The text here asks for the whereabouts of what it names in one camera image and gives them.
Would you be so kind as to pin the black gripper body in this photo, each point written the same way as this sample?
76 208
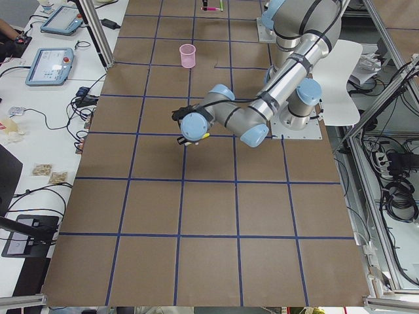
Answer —
181 140

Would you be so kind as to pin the pink marker pen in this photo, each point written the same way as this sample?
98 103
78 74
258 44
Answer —
211 9

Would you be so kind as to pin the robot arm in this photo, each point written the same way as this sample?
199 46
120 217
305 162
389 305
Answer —
306 31

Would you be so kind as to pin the pink mesh cup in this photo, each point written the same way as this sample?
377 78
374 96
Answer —
187 55

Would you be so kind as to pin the yellow marker pen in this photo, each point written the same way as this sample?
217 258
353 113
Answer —
206 135

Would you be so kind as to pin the black power adapter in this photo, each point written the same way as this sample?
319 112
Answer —
109 24

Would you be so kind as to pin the snack bag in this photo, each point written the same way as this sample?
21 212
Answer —
57 177
42 170

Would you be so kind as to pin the near teach pendant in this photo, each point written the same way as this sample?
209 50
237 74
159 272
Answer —
51 67

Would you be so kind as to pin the teach pendant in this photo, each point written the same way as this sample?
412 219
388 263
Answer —
64 21
51 67

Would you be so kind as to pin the far teach pendant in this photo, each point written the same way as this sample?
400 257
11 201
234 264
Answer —
64 21

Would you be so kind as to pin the white chair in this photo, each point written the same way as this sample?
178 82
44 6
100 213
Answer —
332 73

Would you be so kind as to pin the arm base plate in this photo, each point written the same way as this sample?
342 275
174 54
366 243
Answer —
285 125
265 31

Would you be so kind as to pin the aluminium frame post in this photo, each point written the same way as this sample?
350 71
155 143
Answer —
91 20

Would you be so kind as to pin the aluminium frame rail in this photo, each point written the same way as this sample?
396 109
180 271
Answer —
382 152

